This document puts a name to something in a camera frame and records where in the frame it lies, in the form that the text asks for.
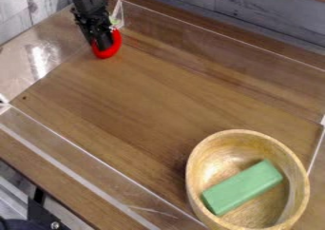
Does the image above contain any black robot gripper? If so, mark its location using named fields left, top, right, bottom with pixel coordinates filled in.
left=70, top=0, right=112, bottom=51

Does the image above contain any red plush strawberry toy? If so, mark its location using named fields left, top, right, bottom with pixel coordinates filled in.
left=89, top=14, right=124, bottom=60

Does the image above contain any wooden bowl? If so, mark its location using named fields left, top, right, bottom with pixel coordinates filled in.
left=185, top=129, right=310, bottom=230

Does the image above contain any green rectangular block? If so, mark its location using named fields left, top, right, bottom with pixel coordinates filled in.
left=200, top=160, right=283, bottom=216

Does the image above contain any clear acrylic corner bracket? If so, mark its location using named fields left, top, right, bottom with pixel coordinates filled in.
left=109, top=0, right=124, bottom=29

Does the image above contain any clear acrylic barrier wall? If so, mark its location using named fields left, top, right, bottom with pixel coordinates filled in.
left=0, top=1, right=325, bottom=230

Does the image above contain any black metal clamp bracket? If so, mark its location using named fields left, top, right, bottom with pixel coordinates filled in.
left=26, top=197, right=70, bottom=230

